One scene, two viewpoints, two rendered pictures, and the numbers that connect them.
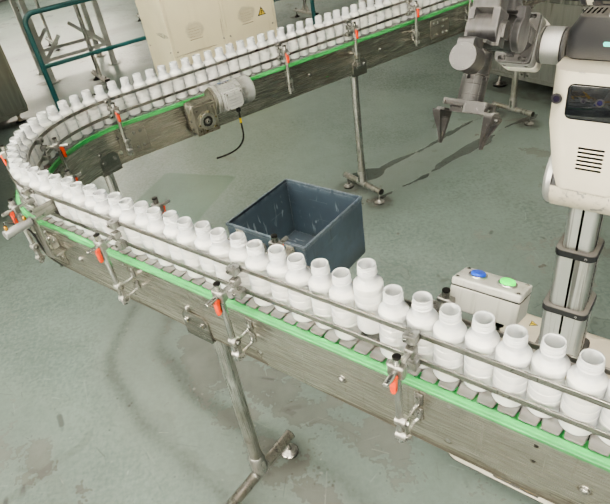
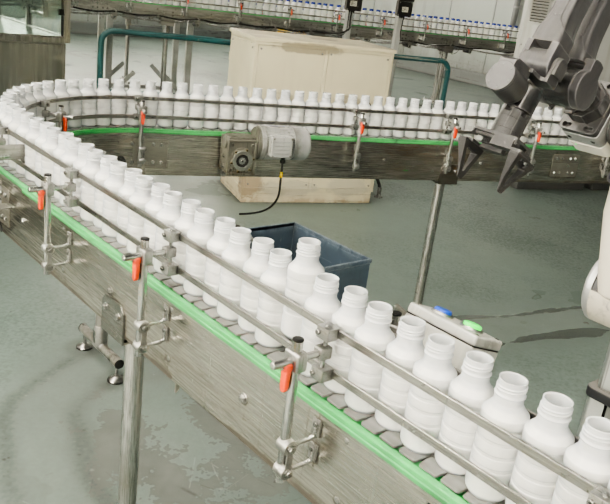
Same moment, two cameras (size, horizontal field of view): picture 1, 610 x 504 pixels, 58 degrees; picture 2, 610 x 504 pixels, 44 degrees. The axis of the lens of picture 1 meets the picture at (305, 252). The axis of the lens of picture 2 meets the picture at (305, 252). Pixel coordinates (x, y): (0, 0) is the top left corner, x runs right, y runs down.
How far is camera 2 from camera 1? 0.45 m
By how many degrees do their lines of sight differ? 17
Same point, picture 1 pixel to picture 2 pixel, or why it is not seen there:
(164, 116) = (195, 140)
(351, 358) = (259, 364)
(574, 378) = (487, 404)
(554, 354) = (473, 370)
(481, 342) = (401, 350)
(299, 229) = not seen: hidden behind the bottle
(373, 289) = (307, 273)
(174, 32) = not seen: hidden behind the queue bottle
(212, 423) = not seen: outside the picture
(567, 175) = not seen: outside the picture
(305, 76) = (378, 159)
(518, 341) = (438, 348)
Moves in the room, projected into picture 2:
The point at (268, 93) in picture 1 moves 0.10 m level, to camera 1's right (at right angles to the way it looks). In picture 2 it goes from (327, 162) to (350, 165)
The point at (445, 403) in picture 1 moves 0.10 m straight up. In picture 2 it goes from (343, 435) to (353, 375)
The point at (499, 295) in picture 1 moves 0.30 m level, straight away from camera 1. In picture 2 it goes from (454, 332) to (515, 282)
